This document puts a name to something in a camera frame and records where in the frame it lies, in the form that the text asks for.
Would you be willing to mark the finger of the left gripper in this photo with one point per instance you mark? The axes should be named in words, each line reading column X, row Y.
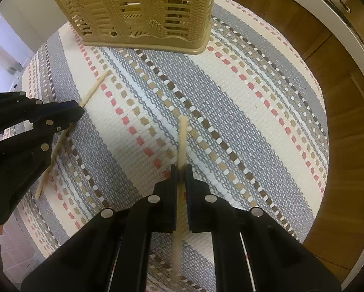
column 16, row 107
column 48, row 116

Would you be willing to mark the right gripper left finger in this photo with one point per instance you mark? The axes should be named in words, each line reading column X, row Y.
column 111, row 252

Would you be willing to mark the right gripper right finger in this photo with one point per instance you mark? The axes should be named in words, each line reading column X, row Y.
column 252, row 252

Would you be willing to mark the striped woven tablecloth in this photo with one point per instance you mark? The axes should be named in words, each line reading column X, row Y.
column 127, row 141

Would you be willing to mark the beige plastic utensil basket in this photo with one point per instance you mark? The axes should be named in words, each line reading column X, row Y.
column 168, row 25

